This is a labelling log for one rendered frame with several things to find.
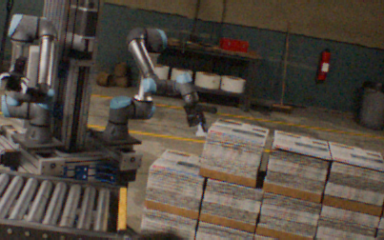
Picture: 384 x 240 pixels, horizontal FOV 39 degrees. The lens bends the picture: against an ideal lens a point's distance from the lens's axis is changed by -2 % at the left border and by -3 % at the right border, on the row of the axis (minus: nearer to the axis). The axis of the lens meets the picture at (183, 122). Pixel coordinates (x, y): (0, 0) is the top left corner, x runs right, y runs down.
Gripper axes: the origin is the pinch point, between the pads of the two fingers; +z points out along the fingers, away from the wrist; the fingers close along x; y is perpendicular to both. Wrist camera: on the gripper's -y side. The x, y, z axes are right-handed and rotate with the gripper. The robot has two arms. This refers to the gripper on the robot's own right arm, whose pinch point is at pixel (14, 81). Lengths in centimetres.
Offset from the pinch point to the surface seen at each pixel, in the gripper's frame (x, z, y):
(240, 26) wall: -321, -651, -46
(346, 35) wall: -502, -624, -88
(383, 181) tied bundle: -172, 21, -1
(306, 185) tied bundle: -142, 6, 13
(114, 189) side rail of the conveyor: -54, 1, 37
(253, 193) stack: -122, -4, 26
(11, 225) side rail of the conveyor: -11, 45, 42
